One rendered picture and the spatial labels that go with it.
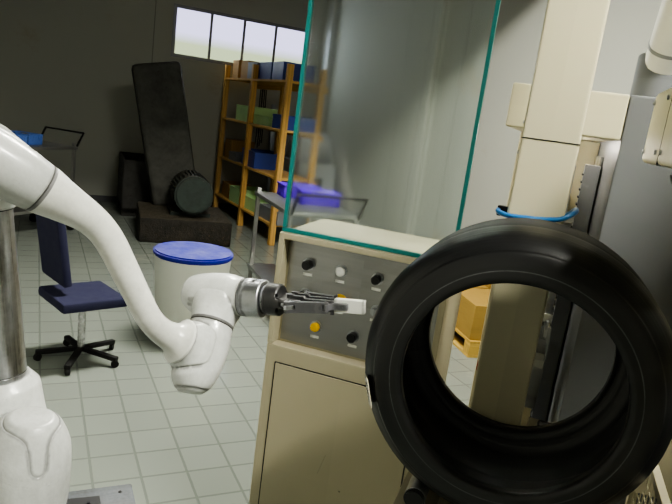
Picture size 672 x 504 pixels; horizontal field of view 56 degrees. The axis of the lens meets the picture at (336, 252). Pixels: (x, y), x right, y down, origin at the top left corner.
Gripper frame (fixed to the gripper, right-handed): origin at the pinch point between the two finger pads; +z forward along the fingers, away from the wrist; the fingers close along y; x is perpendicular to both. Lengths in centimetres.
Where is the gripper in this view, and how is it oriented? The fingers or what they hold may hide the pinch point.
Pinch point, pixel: (350, 306)
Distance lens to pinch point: 138.9
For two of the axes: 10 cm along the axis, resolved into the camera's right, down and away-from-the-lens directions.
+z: 9.4, 0.5, -3.3
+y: 3.3, -1.6, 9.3
